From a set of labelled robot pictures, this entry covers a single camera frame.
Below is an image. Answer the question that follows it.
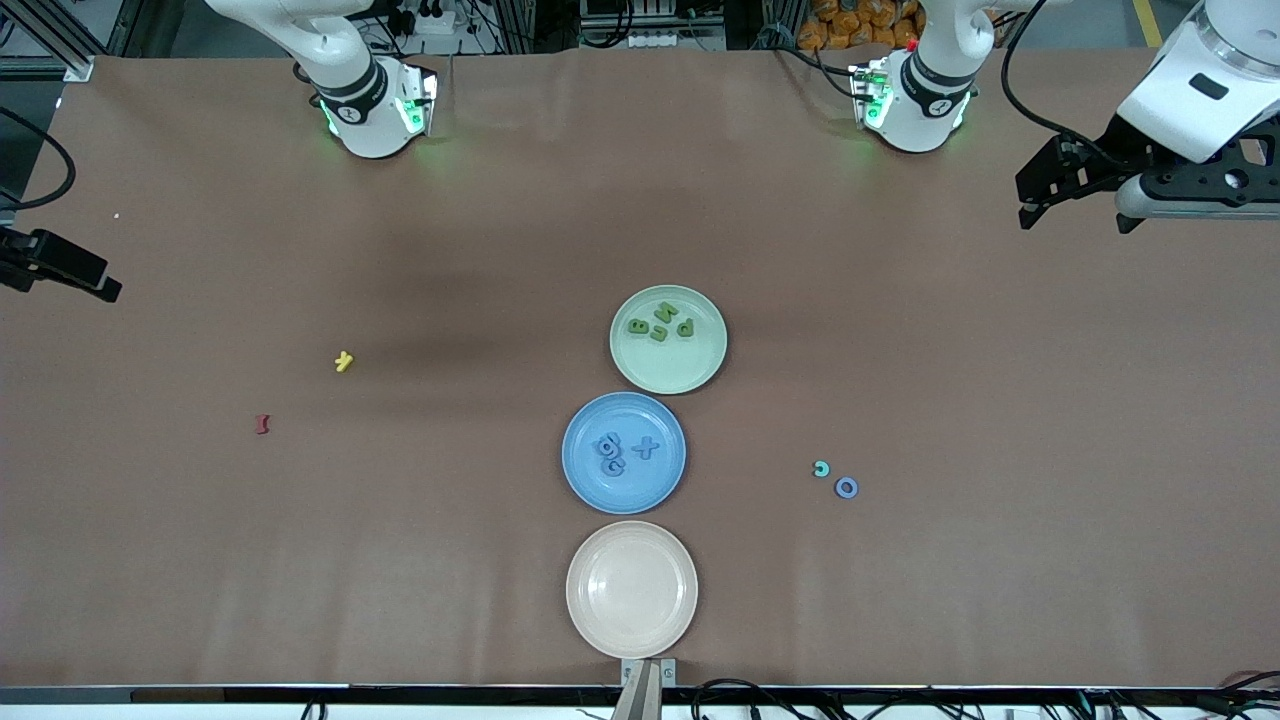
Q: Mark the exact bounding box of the beige plate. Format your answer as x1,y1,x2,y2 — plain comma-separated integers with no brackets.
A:
565,520,699,660

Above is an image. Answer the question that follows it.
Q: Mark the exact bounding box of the blue plate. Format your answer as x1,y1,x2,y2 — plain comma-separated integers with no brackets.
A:
561,391,688,516

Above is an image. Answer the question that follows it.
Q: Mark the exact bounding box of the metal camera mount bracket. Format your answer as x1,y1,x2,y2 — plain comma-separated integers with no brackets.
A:
612,657,678,720

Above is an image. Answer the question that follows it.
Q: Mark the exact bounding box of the table edge rail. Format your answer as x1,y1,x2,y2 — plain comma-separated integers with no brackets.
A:
0,684,1280,709

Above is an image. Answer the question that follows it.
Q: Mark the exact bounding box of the black floor cable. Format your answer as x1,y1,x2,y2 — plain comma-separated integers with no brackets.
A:
690,677,831,720

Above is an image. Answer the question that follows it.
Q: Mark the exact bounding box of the aluminium frame profile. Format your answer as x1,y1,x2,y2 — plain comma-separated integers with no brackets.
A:
0,0,136,83

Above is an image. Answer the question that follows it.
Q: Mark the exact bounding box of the white electronics box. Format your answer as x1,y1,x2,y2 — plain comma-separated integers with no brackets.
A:
578,0,728,51

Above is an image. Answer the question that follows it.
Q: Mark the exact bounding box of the brown table cover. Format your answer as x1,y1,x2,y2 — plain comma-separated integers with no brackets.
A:
0,45,1280,691

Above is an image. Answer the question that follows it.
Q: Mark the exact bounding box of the white power strip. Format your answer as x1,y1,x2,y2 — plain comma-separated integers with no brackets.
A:
385,0,459,37

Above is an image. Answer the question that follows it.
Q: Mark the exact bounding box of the green plate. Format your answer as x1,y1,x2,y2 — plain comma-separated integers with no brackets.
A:
609,284,729,396

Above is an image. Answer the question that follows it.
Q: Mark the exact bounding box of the bag of oranges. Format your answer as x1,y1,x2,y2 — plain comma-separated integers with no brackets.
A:
797,0,926,51

